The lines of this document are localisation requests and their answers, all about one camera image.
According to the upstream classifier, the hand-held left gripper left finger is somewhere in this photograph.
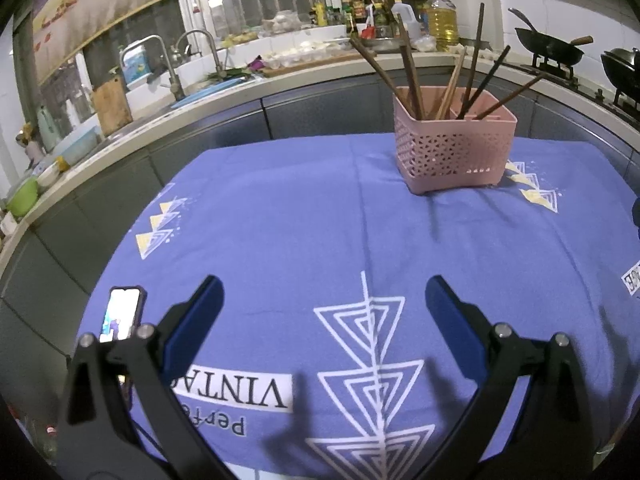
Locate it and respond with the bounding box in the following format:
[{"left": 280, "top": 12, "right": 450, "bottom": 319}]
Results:
[{"left": 57, "top": 275, "right": 228, "bottom": 480}]

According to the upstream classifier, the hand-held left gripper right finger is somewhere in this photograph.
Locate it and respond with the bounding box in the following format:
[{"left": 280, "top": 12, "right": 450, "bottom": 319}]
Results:
[{"left": 424, "top": 275, "right": 596, "bottom": 480}]

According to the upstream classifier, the pink perforated plastic basket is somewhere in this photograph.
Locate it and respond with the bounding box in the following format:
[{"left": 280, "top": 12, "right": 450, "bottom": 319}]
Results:
[{"left": 393, "top": 85, "right": 518, "bottom": 196}]

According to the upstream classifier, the bunch of wooden chopsticks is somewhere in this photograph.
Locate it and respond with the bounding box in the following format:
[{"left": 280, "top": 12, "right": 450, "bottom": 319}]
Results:
[{"left": 348, "top": 2, "right": 549, "bottom": 122}]

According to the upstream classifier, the smartphone with lit screen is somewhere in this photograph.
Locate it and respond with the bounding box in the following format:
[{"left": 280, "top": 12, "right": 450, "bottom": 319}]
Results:
[{"left": 97, "top": 286, "right": 147, "bottom": 346}]

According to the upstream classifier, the black gas stove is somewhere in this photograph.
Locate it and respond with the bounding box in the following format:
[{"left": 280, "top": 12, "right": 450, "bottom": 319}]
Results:
[{"left": 520, "top": 55, "right": 640, "bottom": 127}]

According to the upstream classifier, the blue printed tablecloth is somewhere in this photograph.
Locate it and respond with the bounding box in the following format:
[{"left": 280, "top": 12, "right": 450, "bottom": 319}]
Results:
[{"left": 75, "top": 132, "right": 640, "bottom": 480}]

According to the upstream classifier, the kitchen counter with grey cabinets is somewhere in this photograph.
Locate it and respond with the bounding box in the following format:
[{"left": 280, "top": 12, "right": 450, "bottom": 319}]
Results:
[{"left": 0, "top": 40, "right": 640, "bottom": 341}]

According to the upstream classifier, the white bowl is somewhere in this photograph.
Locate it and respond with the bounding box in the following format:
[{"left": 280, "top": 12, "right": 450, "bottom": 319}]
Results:
[{"left": 37, "top": 162, "right": 64, "bottom": 186}]

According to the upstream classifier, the green bowl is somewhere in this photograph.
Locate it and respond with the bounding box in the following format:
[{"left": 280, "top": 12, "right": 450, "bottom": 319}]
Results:
[{"left": 5, "top": 177, "right": 40, "bottom": 216}]

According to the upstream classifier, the light blue basin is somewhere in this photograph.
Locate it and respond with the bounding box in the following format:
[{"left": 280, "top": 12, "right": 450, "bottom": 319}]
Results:
[{"left": 52, "top": 125, "right": 101, "bottom": 159}]

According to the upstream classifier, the blue tray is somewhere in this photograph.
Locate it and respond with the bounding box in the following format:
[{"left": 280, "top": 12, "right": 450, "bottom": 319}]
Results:
[{"left": 170, "top": 77, "right": 254, "bottom": 110}]

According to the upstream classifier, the upright wooden cutting board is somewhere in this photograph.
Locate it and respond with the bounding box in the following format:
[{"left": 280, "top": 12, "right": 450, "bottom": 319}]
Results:
[{"left": 92, "top": 80, "right": 135, "bottom": 137}]

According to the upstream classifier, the pale detergent bottle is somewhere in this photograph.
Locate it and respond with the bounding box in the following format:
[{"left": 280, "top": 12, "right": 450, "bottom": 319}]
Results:
[{"left": 36, "top": 105, "right": 61, "bottom": 154}]

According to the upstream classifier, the green leafy vegetable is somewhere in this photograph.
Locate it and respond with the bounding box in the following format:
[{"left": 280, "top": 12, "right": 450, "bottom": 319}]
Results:
[{"left": 207, "top": 66, "right": 252, "bottom": 82}]

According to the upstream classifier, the tall steel faucet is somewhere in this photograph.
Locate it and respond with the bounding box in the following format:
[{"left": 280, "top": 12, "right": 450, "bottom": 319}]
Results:
[{"left": 120, "top": 35, "right": 187, "bottom": 102}]

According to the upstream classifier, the clear jar with blue label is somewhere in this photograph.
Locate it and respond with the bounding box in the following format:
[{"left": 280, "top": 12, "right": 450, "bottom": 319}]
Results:
[{"left": 120, "top": 44, "right": 151, "bottom": 84}]

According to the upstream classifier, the curved steel faucet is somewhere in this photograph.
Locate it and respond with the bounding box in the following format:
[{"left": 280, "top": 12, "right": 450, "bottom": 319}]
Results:
[{"left": 175, "top": 29, "right": 227, "bottom": 79}]

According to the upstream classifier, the large yellow oil bottle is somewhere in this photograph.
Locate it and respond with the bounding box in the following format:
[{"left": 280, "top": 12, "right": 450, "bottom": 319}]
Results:
[{"left": 427, "top": 0, "right": 461, "bottom": 52}]

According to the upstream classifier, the wooden board with white bowls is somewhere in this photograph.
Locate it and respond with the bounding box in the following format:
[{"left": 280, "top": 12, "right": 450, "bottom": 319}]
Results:
[{"left": 260, "top": 42, "right": 379, "bottom": 79}]

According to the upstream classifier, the steel basin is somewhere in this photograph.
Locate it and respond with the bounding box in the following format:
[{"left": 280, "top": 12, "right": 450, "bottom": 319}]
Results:
[{"left": 357, "top": 36, "right": 406, "bottom": 53}]

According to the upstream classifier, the white plastic jug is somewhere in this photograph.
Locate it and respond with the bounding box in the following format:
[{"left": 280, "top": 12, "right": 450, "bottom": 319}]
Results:
[{"left": 390, "top": 0, "right": 424, "bottom": 42}]

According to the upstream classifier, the fruit printed window blind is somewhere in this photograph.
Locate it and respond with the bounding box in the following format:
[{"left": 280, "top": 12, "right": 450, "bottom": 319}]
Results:
[{"left": 30, "top": 0, "right": 194, "bottom": 87}]

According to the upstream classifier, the group of seasoning bottles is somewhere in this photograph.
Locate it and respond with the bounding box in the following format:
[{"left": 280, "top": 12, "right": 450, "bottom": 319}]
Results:
[{"left": 310, "top": 0, "right": 451, "bottom": 41}]

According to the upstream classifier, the black wok with wooden handle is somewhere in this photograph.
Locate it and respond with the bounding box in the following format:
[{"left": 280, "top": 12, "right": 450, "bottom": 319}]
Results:
[{"left": 507, "top": 7, "right": 595, "bottom": 69}]

